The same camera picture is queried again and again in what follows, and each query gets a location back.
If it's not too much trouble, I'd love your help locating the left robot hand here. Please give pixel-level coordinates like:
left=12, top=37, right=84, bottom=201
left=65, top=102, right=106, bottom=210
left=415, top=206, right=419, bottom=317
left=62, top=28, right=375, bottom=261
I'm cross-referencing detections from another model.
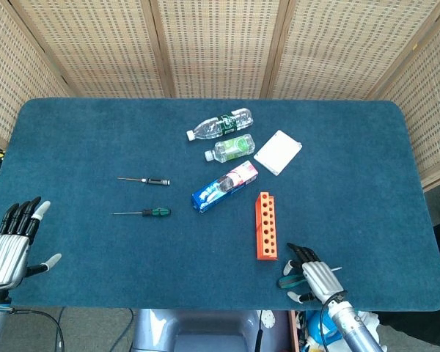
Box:
left=0, top=196, right=63, bottom=290

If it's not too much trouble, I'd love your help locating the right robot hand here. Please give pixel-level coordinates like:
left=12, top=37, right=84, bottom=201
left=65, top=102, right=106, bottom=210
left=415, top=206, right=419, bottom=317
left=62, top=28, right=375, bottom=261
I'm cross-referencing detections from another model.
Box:
left=282, top=242, right=348, bottom=305

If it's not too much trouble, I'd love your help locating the teal black tool handle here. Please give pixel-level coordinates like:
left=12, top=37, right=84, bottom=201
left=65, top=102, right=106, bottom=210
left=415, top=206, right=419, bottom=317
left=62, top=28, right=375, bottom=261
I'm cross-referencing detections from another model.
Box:
left=277, top=267, right=342, bottom=290

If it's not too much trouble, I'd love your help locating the orange block with holes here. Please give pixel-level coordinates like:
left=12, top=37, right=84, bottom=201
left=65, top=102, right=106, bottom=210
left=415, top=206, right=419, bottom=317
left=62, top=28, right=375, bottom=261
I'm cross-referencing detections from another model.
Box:
left=255, top=191, right=279, bottom=262

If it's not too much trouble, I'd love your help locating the small green black screwdriver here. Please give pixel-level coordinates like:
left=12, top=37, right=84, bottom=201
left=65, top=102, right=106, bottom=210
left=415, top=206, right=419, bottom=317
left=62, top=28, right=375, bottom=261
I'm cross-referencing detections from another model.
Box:
left=110, top=207, right=172, bottom=218

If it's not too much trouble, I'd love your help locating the black slim precision screwdriver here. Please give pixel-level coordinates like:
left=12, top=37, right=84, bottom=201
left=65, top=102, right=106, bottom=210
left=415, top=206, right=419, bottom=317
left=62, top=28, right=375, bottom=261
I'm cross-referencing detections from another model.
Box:
left=117, top=177, right=171, bottom=186

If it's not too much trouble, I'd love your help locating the blue white plastic container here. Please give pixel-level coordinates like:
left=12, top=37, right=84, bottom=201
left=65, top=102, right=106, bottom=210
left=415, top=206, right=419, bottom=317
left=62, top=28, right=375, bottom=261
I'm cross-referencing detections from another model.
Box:
left=296, top=310, right=381, bottom=352

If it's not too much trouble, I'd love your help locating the reddish brown wooden board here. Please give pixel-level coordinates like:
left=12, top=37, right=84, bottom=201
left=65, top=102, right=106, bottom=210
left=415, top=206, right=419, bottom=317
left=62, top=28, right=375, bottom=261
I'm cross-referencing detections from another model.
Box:
left=287, top=310, right=301, bottom=352

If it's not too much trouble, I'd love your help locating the blue carpet table mat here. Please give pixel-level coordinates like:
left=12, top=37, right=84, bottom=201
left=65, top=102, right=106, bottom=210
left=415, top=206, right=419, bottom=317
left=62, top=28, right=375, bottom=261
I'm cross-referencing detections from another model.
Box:
left=0, top=97, right=440, bottom=312

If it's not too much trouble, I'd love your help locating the grey blue robot torso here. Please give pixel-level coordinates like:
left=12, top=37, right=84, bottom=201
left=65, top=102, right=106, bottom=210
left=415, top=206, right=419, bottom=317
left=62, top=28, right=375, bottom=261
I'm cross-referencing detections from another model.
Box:
left=131, top=308, right=293, bottom=352

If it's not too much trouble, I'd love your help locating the white flat box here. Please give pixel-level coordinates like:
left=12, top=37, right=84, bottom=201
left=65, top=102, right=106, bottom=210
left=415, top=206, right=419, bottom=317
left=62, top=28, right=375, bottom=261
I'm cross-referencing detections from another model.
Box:
left=253, top=130, right=304, bottom=177

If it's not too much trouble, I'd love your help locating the toothpaste box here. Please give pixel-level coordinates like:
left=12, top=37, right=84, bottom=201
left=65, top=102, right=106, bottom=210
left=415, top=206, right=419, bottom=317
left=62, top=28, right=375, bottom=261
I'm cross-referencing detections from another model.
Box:
left=191, top=160, right=260, bottom=213

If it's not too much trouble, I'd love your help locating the small clear green-label bottle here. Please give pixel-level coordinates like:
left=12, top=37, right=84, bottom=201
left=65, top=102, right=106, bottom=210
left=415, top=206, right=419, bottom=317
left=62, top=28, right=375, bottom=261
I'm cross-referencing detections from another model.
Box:
left=204, top=133, right=257, bottom=164

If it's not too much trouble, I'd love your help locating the woven wicker screen panel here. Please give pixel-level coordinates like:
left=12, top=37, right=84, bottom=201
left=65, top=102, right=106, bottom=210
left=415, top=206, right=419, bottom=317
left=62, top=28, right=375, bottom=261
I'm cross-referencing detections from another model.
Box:
left=0, top=0, right=74, bottom=150
left=366, top=0, right=440, bottom=191
left=9, top=0, right=175, bottom=99
left=148, top=0, right=290, bottom=100
left=260, top=0, right=440, bottom=100

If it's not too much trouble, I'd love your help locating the large clear water bottle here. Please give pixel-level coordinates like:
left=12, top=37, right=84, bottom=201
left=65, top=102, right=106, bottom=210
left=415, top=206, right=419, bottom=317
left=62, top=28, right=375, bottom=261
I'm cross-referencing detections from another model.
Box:
left=186, top=107, right=254, bottom=142

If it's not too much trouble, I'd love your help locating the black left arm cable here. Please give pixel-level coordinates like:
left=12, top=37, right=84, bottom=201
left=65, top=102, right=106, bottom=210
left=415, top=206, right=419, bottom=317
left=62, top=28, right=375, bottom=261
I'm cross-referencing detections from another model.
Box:
left=7, top=307, right=66, bottom=352

